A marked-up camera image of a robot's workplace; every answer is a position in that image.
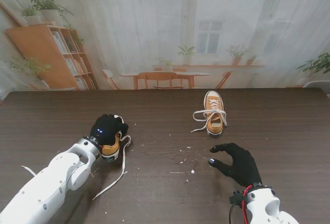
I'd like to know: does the yellow canvas sneaker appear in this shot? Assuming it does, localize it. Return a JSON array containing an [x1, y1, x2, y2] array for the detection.
[[99, 115, 124, 163], [203, 90, 225, 138]]

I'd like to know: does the red cable on right arm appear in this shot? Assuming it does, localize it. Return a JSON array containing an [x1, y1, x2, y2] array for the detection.
[[242, 184, 255, 224]]

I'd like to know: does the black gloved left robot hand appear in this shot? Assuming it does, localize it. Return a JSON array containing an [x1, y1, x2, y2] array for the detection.
[[89, 114, 129, 146]]

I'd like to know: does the printed room scene backdrop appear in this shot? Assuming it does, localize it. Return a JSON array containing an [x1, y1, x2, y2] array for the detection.
[[0, 0, 330, 91]]

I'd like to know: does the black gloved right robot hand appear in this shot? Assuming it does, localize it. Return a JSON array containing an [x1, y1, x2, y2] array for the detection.
[[207, 142, 263, 190]]

